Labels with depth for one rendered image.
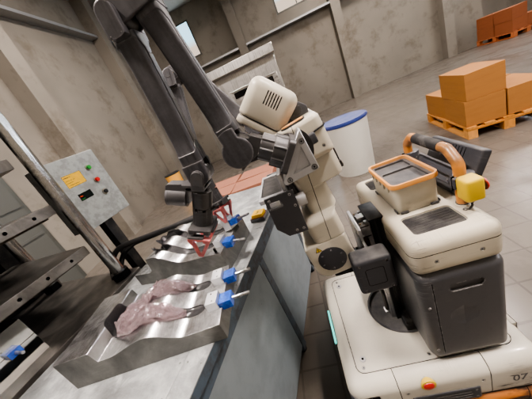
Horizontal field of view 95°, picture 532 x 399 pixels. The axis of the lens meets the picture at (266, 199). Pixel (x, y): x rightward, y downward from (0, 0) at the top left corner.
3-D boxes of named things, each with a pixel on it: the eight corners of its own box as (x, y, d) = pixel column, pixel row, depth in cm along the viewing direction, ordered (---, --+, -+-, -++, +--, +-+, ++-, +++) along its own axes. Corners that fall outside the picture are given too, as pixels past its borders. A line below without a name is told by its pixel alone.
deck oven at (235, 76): (241, 169, 627) (198, 77, 546) (248, 155, 749) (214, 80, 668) (306, 142, 590) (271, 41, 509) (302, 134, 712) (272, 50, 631)
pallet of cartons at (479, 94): (413, 127, 388) (405, 81, 362) (479, 102, 372) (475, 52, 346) (478, 142, 267) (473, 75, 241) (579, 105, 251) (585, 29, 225)
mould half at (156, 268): (249, 232, 118) (237, 209, 113) (230, 271, 96) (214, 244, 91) (172, 249, 137) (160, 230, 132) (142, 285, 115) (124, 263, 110)
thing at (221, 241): (249, 240, 98) (244, 229, 96) (245, 248, 94) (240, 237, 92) (223, 245, 103) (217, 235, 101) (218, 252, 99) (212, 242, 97)
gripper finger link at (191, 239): (188, 260, 72) (185, 233, 68) (195, 246, 79) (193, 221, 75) (210, 261, 72) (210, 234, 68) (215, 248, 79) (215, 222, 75)
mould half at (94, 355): (235, 275, 92) (222, 252, 88) (228, 337, 68) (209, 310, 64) (122, 317, 97) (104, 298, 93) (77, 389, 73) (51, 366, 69)
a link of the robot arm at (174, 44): (132, -43, 46) (156, -20, 55) (83, 5, 49) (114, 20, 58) (260, 158, 60) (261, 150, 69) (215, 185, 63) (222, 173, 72)
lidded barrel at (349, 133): (374, 155, 351) (362, 106, 326) (384, 169, 300) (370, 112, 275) (334, 168, 371) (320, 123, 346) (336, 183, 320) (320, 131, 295)
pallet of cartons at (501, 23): (506, 33, 819) (505, 6, 790) (547, 23, 695) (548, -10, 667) (475, 47, 837) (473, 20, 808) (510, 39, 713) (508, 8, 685)
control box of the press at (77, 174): (209, 314, 198) (93, 146, 146) (191, 351, 173) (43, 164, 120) (188, 316, 207) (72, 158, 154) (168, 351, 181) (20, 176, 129)
